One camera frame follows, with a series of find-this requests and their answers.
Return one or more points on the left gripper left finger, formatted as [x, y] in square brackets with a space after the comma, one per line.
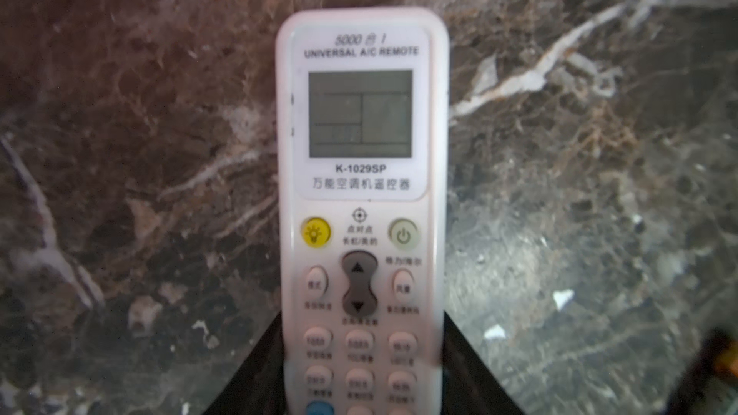
[258, 385]

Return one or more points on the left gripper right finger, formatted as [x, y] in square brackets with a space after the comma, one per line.
[469, 388]

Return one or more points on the white AC remote control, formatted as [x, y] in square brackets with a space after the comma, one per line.
[362, 99]

